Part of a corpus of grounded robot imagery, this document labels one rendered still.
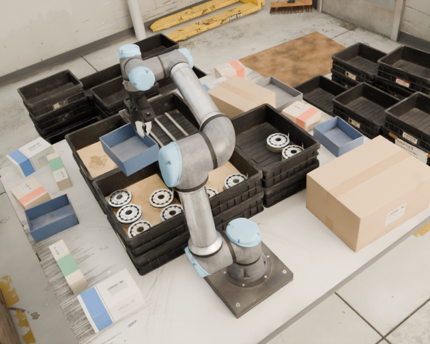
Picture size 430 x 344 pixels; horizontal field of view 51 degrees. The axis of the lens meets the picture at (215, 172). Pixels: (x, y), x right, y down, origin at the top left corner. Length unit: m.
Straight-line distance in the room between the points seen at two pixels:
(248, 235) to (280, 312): 0.32
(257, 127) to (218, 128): 0.93
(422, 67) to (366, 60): 0.48
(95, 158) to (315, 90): 1.87
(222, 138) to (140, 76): 0.38
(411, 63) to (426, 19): 1.22
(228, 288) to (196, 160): 0.62
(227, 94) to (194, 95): 1.02
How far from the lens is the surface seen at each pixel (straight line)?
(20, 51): 5.02
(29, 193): 2.28
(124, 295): 1.71
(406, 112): 2.95
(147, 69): 1.51
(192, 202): 1.34
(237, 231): 1.55
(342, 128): 2.39
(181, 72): 1.49
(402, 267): 2.74
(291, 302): 1.71
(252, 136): 2.16
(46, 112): 3.39
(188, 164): 1.24
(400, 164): 1.94
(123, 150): 1.81
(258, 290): 1.69
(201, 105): 1.38
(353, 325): 2.49
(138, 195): 1.96
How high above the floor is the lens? 2.16
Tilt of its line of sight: 42 degrees down
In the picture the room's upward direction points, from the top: 9 degrees counter-clockwise
